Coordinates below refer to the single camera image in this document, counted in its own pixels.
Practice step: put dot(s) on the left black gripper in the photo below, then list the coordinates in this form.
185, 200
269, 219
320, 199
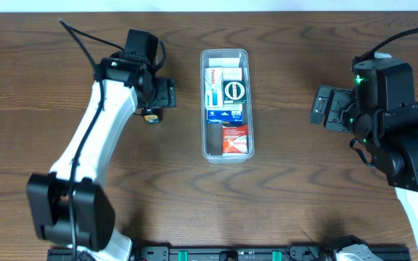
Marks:
166, 93

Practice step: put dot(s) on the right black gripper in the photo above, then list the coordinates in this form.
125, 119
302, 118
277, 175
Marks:
325, 107

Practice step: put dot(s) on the dark bottle white cap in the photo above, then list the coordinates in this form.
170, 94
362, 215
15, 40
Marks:
152, 115

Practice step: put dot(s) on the white Panadol box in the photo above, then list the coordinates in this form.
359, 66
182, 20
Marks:
213, 87

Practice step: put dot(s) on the green round-logo box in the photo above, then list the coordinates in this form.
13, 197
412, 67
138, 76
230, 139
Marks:
234, 91

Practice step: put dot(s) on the clear plastic container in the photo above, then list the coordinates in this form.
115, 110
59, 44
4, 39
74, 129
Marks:
226, 104

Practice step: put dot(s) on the blue tall box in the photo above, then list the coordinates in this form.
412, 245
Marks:
231, 114

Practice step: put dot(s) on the red Panadol box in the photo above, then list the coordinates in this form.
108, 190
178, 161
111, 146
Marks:
235, 140

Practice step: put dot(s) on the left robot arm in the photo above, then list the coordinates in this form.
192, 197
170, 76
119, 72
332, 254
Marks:
68, 205

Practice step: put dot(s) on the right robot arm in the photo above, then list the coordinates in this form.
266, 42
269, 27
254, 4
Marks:
396, 156

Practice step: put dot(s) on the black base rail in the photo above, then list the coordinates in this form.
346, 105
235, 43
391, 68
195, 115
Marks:
292, 252

